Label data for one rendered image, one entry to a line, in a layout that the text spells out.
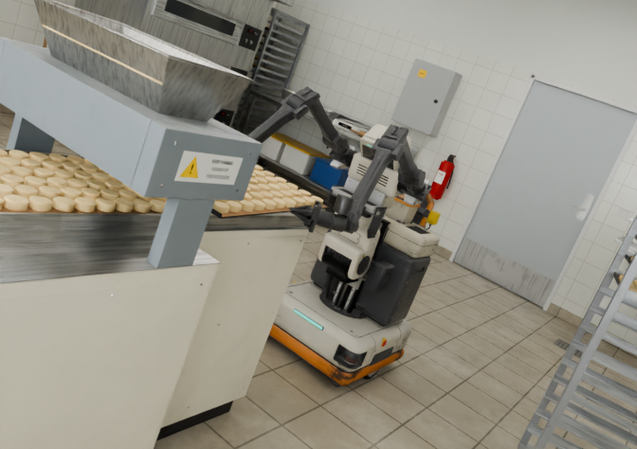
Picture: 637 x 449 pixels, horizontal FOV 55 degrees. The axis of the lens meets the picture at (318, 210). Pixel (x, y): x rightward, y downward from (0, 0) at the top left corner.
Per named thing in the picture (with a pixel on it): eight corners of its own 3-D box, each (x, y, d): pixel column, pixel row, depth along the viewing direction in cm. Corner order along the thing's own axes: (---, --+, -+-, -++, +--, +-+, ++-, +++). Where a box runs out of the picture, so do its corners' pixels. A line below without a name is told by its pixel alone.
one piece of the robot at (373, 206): (335, 214, 305) (350, 174, 301) (379, 238, 292) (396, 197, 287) (318, 214, 292) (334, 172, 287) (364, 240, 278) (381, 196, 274)
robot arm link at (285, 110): (310, 112, 259) (294, 101, 265) (306, 102, 254) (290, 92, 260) (233, 175, 248) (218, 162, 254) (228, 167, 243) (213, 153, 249)
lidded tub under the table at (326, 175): (307, 178, 670) (315, 156, 664) (327, 179, 709) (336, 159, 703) (335, 191, 652) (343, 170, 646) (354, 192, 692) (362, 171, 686)
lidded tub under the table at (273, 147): (251, 150, 713) (259, 129, 707) (276, 153, 751) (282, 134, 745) (275, 161, 693) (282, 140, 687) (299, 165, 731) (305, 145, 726)
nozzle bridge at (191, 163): (120, 272, 134) (166, 128, 127) (-33, 152, 170) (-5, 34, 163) (222, 262, 162) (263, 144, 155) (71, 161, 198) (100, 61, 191)
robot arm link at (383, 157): (405, 150, 236) (379, 143, 241) (403, 140, 232) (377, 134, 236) (356, 238, 218) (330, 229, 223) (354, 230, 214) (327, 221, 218)
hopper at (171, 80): (149, 116, 133) (169, 54, 130) (18, 44, 161) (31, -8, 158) (236, 132, 157) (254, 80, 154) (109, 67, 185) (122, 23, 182)
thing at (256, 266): (92, 475, 189) (179, 214, 169) (34, 411, 206) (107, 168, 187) (239, 414, 248) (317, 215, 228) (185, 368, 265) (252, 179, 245)
